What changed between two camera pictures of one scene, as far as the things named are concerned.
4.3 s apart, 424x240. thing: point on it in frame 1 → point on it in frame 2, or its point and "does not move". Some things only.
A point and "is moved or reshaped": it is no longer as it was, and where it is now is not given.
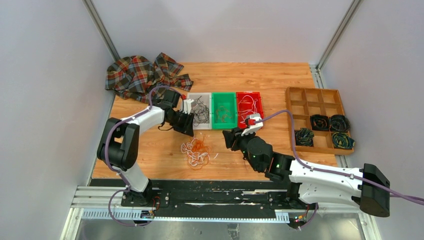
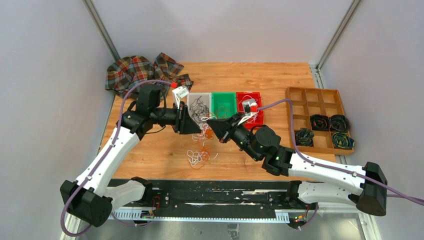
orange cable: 222,108 does not move
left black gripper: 187,127 does not move
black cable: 200,113 does not move
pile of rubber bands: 198,152 is moved or reshaped
